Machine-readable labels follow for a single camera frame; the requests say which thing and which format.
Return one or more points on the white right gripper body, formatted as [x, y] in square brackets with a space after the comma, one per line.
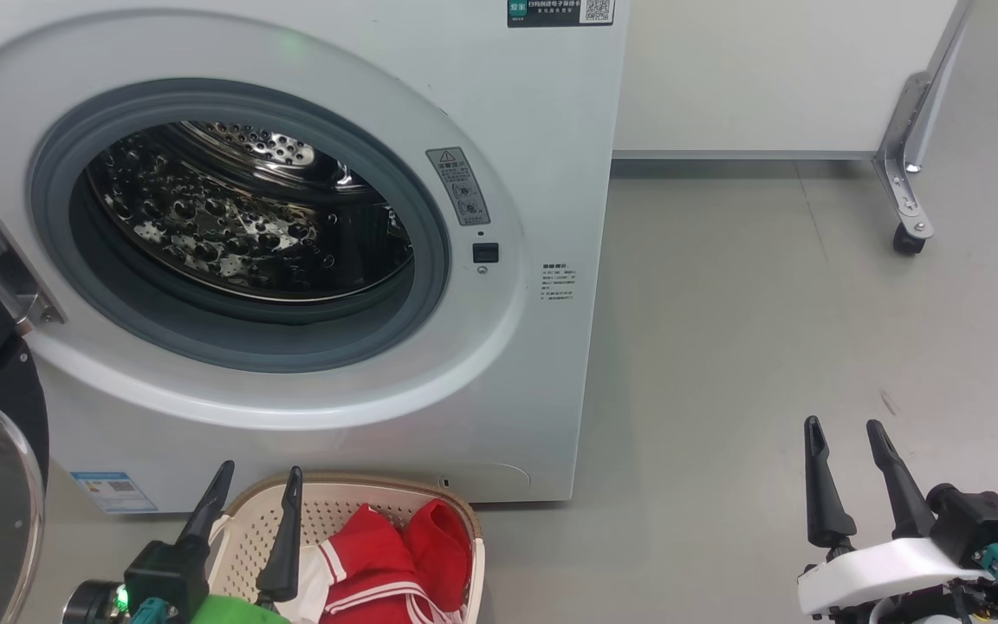
[880, 572]

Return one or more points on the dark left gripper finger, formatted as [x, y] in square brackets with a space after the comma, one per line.
[211, 511]
[284, 555]

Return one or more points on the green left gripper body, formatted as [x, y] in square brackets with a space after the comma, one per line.
[239, 611]

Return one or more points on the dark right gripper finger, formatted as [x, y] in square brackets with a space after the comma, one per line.
[826, 503]
[908, 498]

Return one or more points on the red garment white stripes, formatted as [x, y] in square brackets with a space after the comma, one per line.
[378, 563]

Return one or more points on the cream perforated laundry basket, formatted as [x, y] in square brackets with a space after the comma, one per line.
[326, 511]

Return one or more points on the grey rubber door gasket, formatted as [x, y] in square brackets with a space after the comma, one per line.
[430, 286]

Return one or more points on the white washing machine body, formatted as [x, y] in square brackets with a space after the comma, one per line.
[542, 390]

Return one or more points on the metal door hinge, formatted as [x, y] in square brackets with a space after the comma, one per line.
[5, 264]

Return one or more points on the black door lock latch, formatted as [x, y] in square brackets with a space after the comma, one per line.
[486, 253]

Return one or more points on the blue energy label sticker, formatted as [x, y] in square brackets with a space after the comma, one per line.
[113, 491]

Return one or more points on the perforated steel washer drum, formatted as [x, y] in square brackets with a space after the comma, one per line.
[204, 225]

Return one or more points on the silver metal partition leg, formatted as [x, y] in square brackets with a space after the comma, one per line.
[897, 173]

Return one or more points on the small printed text label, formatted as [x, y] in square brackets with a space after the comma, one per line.
[558, 282]

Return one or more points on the grey warning sticker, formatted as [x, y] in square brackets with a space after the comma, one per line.
[460, 186]

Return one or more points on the white partition board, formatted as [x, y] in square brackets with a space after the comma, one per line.
[767, 78]

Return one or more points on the dark QR code sticker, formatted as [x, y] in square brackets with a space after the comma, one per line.
[551, 10]

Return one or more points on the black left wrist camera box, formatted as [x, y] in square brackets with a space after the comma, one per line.
[165, 576]

